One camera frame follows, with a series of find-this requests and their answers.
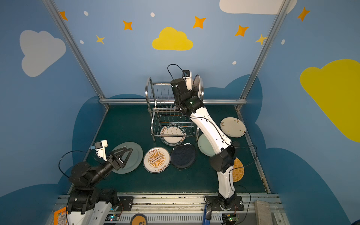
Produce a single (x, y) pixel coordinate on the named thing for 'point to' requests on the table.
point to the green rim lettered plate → (172, 134)
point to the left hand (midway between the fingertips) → (131, 150)
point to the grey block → (263, 213)
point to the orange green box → (60, 217)
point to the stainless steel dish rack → (166, 119)
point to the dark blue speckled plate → (183, 155)
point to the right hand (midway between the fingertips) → (193, 86)
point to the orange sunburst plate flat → (156, 160)
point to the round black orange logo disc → (138, 219)
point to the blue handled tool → (207, 217)
